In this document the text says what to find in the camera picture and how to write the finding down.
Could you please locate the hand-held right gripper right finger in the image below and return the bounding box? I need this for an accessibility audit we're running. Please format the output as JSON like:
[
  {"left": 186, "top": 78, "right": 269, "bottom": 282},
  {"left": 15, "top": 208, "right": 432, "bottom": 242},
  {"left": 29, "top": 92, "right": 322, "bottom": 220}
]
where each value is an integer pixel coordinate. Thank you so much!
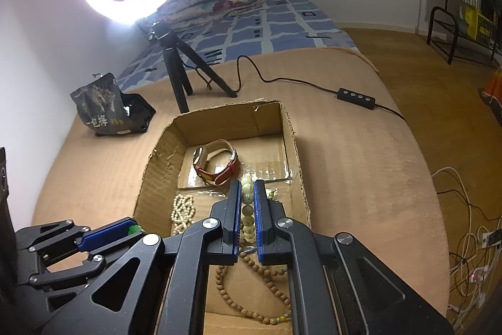
[{"left": 253, "top": 180, "right": 456, "bottom": 335}]

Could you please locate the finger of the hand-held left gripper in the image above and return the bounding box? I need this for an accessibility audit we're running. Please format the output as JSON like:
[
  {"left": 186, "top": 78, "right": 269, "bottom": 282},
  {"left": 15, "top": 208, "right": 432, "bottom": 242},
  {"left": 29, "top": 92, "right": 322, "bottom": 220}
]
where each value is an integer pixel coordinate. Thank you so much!
[
  {"left": 16, "top": 218, "right": 145, "bottom": 261},
  {"left": 29, "top": 246, "right": 126, "bottom": 296}
]

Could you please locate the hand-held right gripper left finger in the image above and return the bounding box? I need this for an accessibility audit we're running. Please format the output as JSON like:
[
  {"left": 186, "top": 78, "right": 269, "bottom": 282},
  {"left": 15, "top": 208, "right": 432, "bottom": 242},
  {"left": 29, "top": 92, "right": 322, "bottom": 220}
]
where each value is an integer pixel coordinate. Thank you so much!
[{"left": 47, "top": 180, "right": 242, "bottom": 335}]

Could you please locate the white large-bead bracelet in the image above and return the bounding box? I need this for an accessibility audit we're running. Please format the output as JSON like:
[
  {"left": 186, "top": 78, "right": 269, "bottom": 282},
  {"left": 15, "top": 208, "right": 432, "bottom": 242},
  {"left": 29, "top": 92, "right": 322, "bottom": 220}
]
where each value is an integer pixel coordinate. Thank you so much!
[{"left": 240, "top": 173, "right": 256, "bottom": 242}]

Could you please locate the gold watch with leather strap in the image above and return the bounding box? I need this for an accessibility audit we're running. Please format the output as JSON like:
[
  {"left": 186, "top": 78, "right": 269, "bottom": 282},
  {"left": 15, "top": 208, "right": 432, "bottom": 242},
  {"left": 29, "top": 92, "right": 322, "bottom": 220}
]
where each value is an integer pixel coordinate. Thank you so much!
[{"left": 192, "top": 139, "right": 241, "bottom": 186}]

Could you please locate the cream small-bead necklace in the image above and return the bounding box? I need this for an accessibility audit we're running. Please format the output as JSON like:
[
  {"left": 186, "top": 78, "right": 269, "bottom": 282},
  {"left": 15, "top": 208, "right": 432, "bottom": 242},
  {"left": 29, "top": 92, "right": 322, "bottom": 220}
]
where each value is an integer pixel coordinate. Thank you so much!
[{"left": 170, "top": 194, "right": 197, "bottom": 235}]

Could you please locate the brown wooden bead necklace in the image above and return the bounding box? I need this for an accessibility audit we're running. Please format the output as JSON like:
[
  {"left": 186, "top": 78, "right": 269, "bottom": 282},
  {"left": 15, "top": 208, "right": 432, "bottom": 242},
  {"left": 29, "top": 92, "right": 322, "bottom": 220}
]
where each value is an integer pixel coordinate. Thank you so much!
[{"left": 215, "top": 246, "right": 293, "bottom": 324}]

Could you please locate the cardboard box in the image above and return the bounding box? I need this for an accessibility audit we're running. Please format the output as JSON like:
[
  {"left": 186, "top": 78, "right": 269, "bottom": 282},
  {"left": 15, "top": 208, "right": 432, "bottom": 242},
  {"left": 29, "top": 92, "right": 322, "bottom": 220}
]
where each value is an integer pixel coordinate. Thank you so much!
[{"left": 133, "top": 100, "right": 312, "bottom": 335}]

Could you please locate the black printed snack bag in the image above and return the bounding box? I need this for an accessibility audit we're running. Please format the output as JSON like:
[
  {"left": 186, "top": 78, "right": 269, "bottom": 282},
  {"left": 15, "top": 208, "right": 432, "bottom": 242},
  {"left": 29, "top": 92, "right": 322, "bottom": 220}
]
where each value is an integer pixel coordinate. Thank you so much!
[{"left": 71, "top": 73, "right": 156, "bottom": 137}]

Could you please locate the black mini tripod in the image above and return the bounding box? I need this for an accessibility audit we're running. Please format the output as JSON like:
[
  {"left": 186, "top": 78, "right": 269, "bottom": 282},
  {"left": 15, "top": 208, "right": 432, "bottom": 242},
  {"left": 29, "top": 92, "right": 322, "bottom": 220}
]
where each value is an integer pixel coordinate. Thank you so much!
[{"left": 151, "top": 21, "right": 238, "bottom": 114}]

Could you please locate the blue checkered bedsheet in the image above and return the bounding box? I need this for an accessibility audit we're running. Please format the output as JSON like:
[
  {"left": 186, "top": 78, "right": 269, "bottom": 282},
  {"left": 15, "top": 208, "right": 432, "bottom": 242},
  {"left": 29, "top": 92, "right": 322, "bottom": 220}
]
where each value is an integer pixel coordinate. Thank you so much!
[{"left": 118, "top": 0, "right": 359, "bottom": 92}]

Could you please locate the yellow box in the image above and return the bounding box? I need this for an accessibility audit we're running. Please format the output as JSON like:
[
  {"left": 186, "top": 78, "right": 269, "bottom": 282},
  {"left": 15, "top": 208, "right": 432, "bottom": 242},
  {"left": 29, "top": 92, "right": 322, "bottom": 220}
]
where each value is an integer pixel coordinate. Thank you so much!
[{"left": 465, "top": 5, "right": 495, "bottom": 43}]

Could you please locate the black ring light cable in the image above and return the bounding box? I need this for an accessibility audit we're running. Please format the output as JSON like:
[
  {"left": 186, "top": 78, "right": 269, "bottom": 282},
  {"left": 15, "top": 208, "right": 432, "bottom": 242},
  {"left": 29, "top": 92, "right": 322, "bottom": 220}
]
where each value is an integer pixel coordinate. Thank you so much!
[{"left": 188, "top": 56, "right": 406, "bottom": 121}]

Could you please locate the black inline cable remote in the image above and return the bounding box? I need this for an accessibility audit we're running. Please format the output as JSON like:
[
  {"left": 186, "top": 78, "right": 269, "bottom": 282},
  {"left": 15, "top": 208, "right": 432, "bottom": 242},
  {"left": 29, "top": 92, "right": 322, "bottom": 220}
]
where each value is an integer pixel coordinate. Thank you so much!
[{"left": 336, "top": 88, "right": 376, "bottom": 104}]

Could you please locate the bundle of white cables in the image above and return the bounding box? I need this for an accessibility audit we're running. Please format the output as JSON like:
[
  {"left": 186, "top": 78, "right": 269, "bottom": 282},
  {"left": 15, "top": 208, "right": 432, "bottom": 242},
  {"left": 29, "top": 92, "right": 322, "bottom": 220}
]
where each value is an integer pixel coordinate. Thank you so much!
[{"left": 431, "top": 166, "right": 502, "bottom": 320}]

